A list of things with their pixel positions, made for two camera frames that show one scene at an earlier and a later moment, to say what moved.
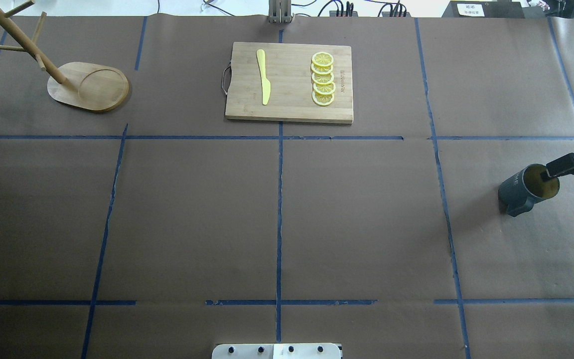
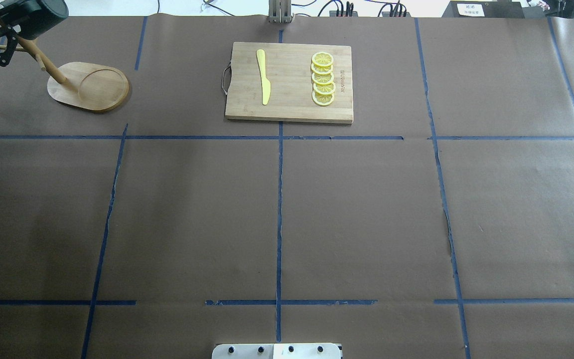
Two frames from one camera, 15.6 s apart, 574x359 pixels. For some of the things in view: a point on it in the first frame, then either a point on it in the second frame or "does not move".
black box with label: x=484 y=9 does not move
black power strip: x=384 y=14 does not move
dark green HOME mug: x=517 y=194 → x=35 y=18
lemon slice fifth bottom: x=323 y=99 does not move
